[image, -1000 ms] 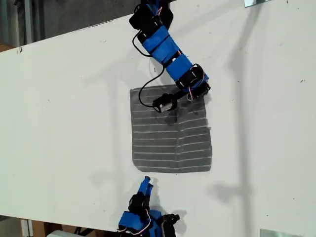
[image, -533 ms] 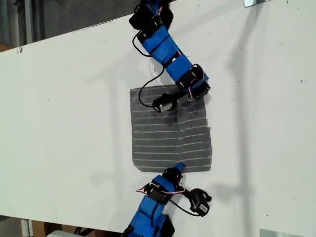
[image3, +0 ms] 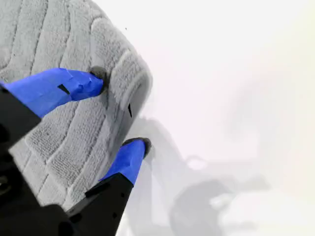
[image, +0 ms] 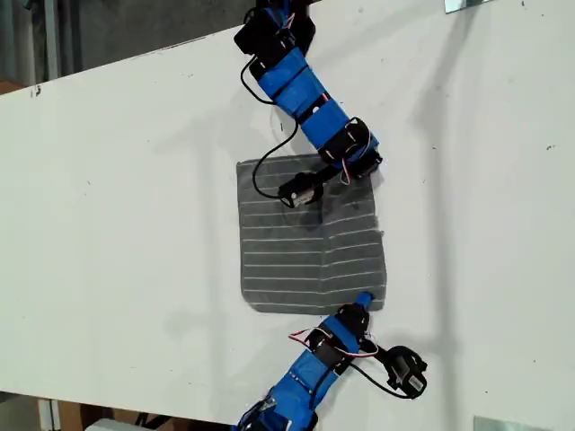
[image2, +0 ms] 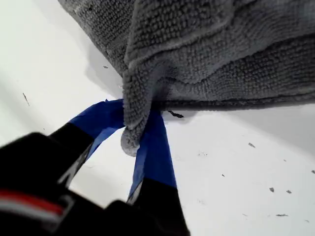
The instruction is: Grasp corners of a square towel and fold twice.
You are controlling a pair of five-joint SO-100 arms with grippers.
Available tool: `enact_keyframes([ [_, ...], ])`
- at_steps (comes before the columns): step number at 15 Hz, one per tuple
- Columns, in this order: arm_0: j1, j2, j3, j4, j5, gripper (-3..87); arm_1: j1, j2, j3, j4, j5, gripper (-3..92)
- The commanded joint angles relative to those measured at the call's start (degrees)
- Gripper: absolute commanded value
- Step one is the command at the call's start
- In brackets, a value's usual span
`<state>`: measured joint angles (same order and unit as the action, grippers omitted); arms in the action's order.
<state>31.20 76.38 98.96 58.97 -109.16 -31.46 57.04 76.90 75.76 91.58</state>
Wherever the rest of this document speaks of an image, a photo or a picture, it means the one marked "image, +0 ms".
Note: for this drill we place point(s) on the white box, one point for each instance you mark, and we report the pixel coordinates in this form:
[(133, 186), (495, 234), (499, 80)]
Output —
[(112, 425)]

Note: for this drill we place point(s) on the white table leg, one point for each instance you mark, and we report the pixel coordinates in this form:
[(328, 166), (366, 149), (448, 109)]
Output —
[(48, 415)]

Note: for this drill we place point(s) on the grey metal post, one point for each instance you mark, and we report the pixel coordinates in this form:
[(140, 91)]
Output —
[(51, 40)]

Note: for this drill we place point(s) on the grey striped square towel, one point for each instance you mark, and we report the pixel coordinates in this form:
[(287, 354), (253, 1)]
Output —
[(287, 260)]

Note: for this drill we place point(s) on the black camera box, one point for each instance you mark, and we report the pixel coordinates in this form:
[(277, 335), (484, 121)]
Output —
[(406, 372), (298, 190)]

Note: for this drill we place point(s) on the black camera stalk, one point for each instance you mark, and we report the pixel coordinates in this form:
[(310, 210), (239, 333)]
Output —
[(330, 174), (382, 354)]

